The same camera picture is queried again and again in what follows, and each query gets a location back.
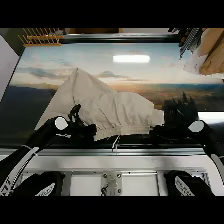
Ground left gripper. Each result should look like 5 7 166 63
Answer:
68 123 98 142

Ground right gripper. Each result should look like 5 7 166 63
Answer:
148 124 179 138

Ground beige pants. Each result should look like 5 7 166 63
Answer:
34 67 165 153

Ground bunch of black clothes hangers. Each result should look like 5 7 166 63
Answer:
168 28 204 60

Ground row of brown clothes hangers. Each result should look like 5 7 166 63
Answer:
18 28 65 47

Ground white garment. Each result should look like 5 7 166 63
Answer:
182 44 210 77

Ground pale wooden boards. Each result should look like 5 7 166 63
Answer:
198 28 224 77

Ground silver frame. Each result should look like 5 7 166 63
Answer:
0 145 224 197

